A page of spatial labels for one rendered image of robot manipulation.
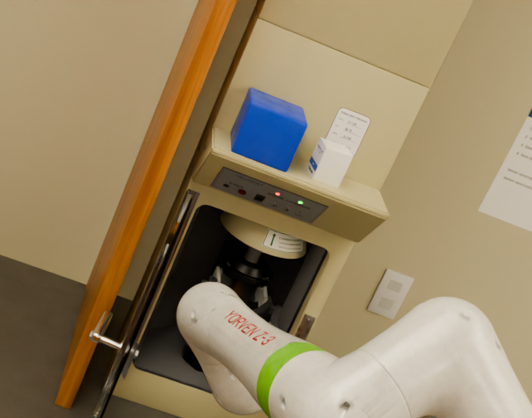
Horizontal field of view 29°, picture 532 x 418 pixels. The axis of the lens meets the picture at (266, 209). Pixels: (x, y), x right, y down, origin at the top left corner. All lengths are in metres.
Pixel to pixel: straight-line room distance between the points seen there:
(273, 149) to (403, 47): 0.29
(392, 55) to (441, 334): 0.65
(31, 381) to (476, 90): 1.10
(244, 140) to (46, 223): 0.78
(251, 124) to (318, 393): 0.58
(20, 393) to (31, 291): 0.38
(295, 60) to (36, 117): 0.71
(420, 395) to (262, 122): 0.60
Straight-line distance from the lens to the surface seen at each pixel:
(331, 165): 1.72
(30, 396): 1.92
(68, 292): 2.29
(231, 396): 1.65
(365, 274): 2.38
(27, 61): 2.22
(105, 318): 1.68
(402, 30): 1.76
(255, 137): 1.67
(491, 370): 1.28
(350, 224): 1.78
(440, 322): 1.26
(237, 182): 1.74
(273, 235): 1.87
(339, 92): 1.77
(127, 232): 1.75
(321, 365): 1.26
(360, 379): 1.23
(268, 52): 1.74
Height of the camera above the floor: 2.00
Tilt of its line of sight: 19 degrees down
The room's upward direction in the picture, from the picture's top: 24 degrees clockwise
